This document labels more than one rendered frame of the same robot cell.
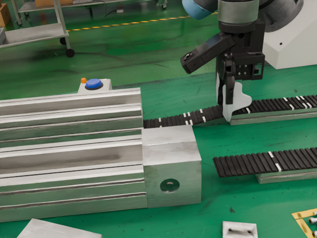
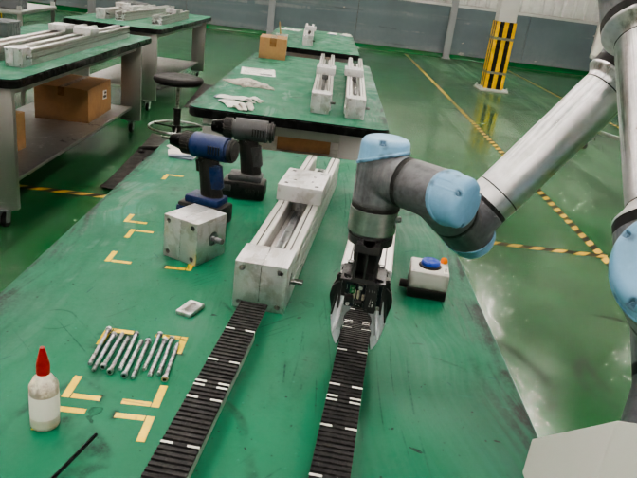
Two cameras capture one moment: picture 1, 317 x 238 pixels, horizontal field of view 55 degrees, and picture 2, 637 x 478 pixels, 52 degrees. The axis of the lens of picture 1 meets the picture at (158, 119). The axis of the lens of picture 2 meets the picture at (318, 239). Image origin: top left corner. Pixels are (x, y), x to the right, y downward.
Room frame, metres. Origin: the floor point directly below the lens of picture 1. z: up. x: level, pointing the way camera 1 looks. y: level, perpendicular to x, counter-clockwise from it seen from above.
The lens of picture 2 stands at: (0.64, -1.14, 1.37)
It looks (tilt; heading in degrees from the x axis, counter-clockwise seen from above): 21 degrees down; 97
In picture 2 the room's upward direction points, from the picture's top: 7 degrees clockwise
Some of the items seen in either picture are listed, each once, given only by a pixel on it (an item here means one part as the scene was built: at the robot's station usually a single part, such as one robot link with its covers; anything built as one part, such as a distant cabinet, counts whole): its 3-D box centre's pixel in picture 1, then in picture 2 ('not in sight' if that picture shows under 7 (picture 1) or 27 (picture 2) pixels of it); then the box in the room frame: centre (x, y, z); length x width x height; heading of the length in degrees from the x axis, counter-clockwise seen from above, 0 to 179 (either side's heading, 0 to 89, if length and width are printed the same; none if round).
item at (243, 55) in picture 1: (238, 50); (365, 269); (0.60, -0.18, 0.95); 0.09 x 0.08 x 0.12; 92
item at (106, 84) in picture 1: (95, 97); (424, 277); (0.71, 0.16, 0.81); 0.10 x 0.08 x 0.06; 1
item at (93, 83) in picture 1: (94, 84); (430, 264); (0.72, 0.16, 0.84); 0.04 x 0.04 x 0.02
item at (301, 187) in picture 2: not in sight; (303, 191); (0.40, 0.43, 0.87); 0.16 x 0.11 x 0.07; 91
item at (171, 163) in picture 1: (169, 160); (270, 279); (0.42, -0.01, 0.83); 0.12 x 0.09 x 0.10; 1
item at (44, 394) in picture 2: not in sight; (44, 386); (0.22, -0.47, 0.84); 0.04 x 0.04 x 0.12
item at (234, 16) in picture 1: (237, 10); (374, 221); (0.60, -0.17, 1.03); 0.08 x 0.08 x 0.05
